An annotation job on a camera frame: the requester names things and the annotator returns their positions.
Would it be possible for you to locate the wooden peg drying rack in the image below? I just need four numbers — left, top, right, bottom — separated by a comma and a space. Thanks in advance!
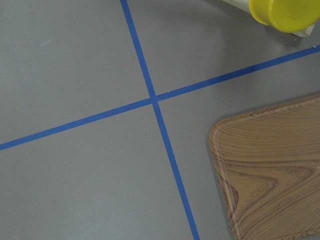
222, 0, 315, 38

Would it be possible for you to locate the wooden cutting board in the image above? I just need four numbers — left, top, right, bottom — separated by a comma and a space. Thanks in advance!
208, 95, 320, 240

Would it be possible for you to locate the yellow mug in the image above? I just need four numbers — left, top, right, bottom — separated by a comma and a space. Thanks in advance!
248, 0, 320, 34

